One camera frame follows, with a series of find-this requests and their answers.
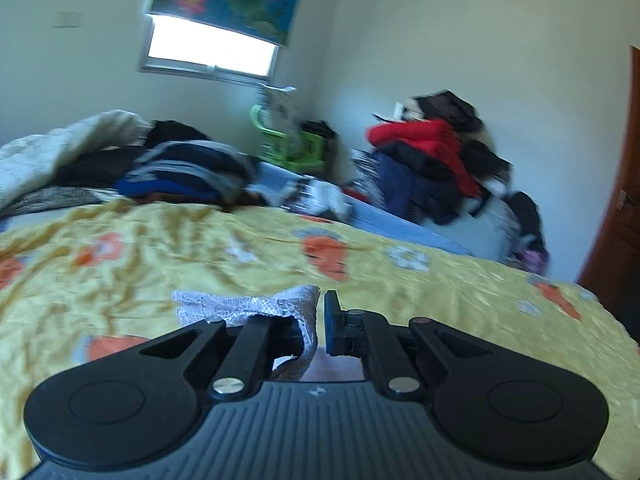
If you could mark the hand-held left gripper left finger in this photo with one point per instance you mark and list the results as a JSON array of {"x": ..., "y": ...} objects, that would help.
[{"x": 255, "y": 350}]

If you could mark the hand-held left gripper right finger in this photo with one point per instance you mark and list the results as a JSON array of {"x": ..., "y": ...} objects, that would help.
[{"x": 331, "y": 320}]

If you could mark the grey knitted cloth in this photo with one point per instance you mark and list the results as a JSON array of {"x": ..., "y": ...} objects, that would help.
[{"x": 240, "y": 305}]

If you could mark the stack of blue grey clothes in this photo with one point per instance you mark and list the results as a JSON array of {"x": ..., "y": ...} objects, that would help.
[{"x": 195, "y": 170}]

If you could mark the pile of clothes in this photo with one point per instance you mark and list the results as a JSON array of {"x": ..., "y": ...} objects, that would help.
[{"x": 425, "y": 135}]

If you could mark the yellow printed bedsheet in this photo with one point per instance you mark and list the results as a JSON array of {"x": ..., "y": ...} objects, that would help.
[{"x": 150, "y": 260}]

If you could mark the navy jacket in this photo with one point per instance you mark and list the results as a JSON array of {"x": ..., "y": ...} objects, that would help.
[{"x": 400, "y": 185}]

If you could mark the green plastic stool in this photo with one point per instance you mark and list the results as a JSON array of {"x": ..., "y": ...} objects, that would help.
[{"x": 307, "y": 152}]

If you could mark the black bag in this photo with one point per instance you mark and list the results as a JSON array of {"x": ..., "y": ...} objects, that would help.
[{"x": 320, "y": 129}]

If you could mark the white patterned bag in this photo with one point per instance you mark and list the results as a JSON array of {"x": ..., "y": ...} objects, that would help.
[{"x": 277, "y": 110}]

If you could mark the black backpack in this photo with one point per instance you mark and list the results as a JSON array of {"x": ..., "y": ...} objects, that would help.
[{"x": 525, "y": 220}]

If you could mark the black garment on bed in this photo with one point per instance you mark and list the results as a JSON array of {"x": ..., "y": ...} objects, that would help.
[{"x": 100, "y": 165}]

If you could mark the black patterned garment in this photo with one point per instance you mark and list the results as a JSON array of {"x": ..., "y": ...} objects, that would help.
[{"x": 450, "y": 107}]

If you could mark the grey patterned cloth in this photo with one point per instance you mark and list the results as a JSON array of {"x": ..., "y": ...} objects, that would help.
[{"x": 55, "y": 197}]

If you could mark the white quilt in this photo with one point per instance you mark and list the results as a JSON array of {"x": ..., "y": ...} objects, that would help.
[{"x": 65, "y": 145}]

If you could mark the window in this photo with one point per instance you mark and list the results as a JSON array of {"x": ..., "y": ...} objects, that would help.
[{"x": 210, "y": 47}]

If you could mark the wooden door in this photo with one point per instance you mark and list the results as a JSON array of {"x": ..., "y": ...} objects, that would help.
[{"x": 615, "y": 200}]

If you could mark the wall switch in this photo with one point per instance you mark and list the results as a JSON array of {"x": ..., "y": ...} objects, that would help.
[{"x": 66, "y": 19}]

